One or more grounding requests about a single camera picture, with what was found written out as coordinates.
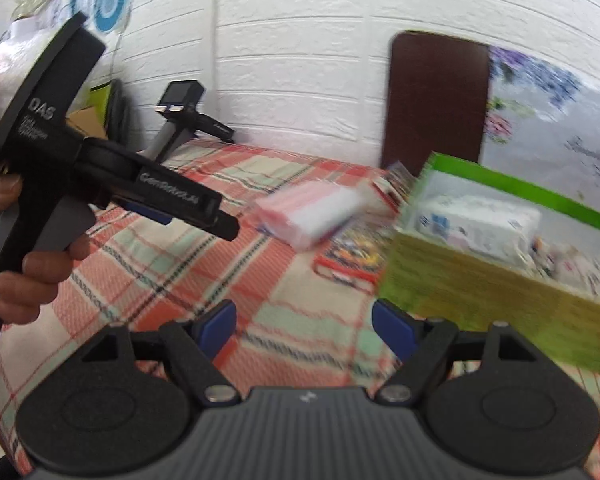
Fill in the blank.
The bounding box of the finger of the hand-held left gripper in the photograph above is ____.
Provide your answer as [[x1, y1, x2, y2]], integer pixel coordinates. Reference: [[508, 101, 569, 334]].
[[111, 198, 175, 226], [127, 157, 241, 242]]

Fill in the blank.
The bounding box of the black flat case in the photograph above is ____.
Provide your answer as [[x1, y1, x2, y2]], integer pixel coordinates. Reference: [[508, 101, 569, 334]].
[[105, 79, 132, 147]]

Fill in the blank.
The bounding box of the white plastic bag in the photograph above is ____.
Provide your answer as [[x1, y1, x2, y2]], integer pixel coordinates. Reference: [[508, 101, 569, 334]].
[[0, 15, 67, 127]]

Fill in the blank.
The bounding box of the white crinkled packet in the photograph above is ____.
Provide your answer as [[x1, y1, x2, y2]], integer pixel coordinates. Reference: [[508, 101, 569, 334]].
[[529, 236, 600, 307]]

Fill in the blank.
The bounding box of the idle black hand-held gripper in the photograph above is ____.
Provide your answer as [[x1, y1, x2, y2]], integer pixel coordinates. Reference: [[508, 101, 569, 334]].
[[140, 80, 237, 164]]

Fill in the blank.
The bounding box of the brown cardboard box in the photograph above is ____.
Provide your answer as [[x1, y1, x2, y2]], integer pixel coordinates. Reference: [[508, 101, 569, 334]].
[[65, 105, 112, 142]]

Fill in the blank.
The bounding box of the white blue printed packet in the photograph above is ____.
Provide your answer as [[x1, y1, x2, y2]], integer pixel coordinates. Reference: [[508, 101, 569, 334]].
[[415, 194, 544, 264]]

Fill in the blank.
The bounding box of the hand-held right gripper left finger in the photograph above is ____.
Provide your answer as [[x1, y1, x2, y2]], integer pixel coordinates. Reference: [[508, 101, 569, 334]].
[[77, 300, 241, 406]]

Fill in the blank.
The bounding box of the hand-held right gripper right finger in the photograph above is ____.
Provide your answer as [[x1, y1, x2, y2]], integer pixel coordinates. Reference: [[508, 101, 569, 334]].
[[372, 299, 543, 406]]

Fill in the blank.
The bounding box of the person's left hand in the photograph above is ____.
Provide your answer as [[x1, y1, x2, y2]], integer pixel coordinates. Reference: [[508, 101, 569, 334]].
[[0, 170, 92, 322]]

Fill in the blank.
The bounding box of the pink white packet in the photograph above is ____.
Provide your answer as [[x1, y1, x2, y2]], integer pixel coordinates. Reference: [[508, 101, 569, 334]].
[[255, 182, 374, 252]]

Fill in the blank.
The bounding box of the red printed packet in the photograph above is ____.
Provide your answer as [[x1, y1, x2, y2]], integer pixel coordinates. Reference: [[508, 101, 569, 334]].
[[372, 161, 417, 222]]

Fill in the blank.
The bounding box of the colourful red edged packet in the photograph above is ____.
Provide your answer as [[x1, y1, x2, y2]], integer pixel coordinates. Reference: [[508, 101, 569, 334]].
[[312, 229, 389, 295]]

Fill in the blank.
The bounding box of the dark brown board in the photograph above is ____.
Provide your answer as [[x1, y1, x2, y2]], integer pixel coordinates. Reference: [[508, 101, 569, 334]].
[[380, 30, 492, 172]]

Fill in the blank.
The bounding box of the green cardboard box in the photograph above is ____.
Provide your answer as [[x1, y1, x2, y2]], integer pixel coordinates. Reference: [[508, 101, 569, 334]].
[[377, 152, 600, 376]]

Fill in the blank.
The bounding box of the floral printed cloth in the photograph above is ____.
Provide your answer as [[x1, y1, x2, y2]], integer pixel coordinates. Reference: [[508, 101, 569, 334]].
[[480, 45, 600, 222]]

